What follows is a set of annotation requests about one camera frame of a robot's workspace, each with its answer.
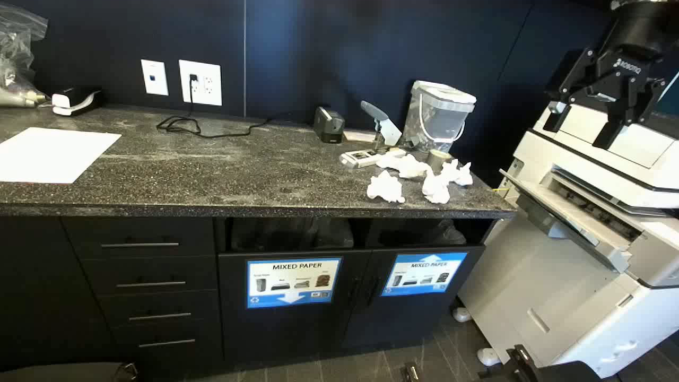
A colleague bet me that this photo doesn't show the black wheeled floor bracket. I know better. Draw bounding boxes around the black wheeled floor bracket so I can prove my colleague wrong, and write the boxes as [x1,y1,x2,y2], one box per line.
[494,345,544,382]

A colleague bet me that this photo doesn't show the clear bucket with white lid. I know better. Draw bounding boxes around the clear bucket with white lid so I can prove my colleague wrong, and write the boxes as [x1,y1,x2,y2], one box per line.
[402,78,480,156]

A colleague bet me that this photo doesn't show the blue label with down arrow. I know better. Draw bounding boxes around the blue label with down arrow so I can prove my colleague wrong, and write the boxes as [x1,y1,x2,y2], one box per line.
[243,254,344,313]

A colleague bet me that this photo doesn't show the white power outlet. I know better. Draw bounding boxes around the white power outlet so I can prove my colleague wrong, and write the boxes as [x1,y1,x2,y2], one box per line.
[177,57,224,111]

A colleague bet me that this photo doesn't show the black pencil sharpener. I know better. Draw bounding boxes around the black pencil sharpener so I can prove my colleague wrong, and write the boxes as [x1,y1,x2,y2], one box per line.
[311,105,347,147]

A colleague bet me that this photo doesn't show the white and black stapler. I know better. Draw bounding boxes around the white and black stapler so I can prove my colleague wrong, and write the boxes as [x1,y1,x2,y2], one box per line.
[49,82,103,116]

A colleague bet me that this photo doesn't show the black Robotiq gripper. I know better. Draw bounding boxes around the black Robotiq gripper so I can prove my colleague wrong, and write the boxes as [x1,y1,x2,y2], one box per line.
[548,41,666,153]

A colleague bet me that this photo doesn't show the flat white paper sheet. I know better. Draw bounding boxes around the flat white paper sheet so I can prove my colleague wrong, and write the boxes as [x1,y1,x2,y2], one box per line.
[0,125,124,186]

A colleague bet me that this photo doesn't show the white paper ball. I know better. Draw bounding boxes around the white paper ball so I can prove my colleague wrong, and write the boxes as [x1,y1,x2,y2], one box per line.
[421,168,454,208]
[439,157,476,190]
[364,168,407,207]

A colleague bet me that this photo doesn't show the blue label with up arrow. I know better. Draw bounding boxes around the blue label with up arrow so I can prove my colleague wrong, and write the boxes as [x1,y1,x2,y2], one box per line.
[380,251,472,299]

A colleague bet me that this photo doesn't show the black bin door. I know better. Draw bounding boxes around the black bin door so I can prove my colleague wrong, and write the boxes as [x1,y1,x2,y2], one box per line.
[219,246,356,364]
[341,242,485,352]

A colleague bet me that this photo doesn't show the black power cable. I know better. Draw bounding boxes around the black power cable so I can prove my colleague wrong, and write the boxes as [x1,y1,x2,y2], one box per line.
[155,73,275,141]

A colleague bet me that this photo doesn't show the black drawer with metal handle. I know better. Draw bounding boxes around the black drawer with metal handle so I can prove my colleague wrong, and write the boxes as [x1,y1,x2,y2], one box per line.
[109,325,224,377]
[76,254,220,296]
[62,216,219,262]
[93,289,222,332]

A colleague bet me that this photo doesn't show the teal screen panel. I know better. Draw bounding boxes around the teal screen panel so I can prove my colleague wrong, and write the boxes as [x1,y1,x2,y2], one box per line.
[645,71,679,141]

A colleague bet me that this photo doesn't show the black cabinet door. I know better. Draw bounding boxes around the black cabinet door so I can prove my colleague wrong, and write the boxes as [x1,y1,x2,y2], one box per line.
[0,216,72,365]

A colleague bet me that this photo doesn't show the large white paper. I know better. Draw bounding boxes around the large white paper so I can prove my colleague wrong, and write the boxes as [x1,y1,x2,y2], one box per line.
[371,147,432,180]

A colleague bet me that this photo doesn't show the white wall plate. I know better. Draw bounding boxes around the white wall plate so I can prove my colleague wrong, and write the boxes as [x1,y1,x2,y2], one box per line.
[137,57,171,101]

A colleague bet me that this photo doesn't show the large white office printer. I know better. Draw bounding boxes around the large white office printer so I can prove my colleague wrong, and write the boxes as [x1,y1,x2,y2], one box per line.
[454,97,679,381]

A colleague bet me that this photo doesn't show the clear plastic bag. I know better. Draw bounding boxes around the clear plastic bag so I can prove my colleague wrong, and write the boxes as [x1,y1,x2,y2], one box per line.
[0,4,51,111]

